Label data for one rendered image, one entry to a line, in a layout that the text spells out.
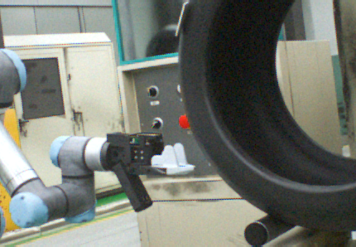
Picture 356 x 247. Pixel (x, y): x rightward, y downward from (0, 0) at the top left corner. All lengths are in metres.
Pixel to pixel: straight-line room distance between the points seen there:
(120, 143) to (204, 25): 0.38
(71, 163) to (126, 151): 0.16
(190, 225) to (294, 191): 0.96
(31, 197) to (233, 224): 0.75
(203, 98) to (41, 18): 10.15
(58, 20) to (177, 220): 9.56
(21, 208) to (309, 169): 0.60
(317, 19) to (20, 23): 4.59
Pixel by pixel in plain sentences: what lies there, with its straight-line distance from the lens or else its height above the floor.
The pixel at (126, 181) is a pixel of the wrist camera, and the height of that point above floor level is 0.99.
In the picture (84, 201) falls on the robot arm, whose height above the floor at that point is 0.95.
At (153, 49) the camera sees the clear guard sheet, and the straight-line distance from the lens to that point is 2.19.
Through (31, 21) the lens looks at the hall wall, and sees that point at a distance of 11.25.
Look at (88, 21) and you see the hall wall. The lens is 12.02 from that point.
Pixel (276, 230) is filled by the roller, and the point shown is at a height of 0.90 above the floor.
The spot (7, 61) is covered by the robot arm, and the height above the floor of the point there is 1.29.
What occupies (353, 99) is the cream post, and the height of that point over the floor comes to 1.10.
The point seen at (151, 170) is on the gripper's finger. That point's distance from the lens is 1.46.
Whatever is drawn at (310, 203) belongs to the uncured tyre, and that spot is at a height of 0.95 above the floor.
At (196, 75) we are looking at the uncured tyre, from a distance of 1.29.
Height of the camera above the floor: 1.17
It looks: 3 degrees down
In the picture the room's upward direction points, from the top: 7 degrees counter-clockwise
